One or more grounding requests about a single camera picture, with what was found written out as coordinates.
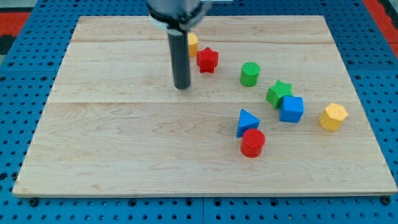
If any grey robot arm end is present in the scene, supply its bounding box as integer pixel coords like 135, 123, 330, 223
147, 0, 212, 35

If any yellow heart block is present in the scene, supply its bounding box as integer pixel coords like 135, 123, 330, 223
188, 33, 198, 57

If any blue triangle block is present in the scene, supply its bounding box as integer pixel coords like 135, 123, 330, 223
236, 109, 260, 138

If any red star block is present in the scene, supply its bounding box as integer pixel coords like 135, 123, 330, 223
197, 47, 219, 73

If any red cylinder block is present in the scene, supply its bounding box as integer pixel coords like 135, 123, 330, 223
240, 129, 266, 158

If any green cylinder block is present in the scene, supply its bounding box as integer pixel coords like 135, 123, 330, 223
239, 62, 261, 87

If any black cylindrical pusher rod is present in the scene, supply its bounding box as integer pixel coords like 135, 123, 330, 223
168, 31, 191, 90

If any light wooden board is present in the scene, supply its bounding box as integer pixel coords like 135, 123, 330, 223
13, 16, 397, 198

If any green star block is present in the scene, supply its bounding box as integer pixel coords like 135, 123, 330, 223
266, 80, 294, 109

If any blue cube block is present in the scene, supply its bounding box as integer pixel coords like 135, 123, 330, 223
279, 96, 304, 123

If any yellow hexagon block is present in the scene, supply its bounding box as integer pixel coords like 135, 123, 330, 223
318, 103, 348, 131

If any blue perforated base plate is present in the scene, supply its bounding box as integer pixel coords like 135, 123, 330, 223
1, 0, 397, 223

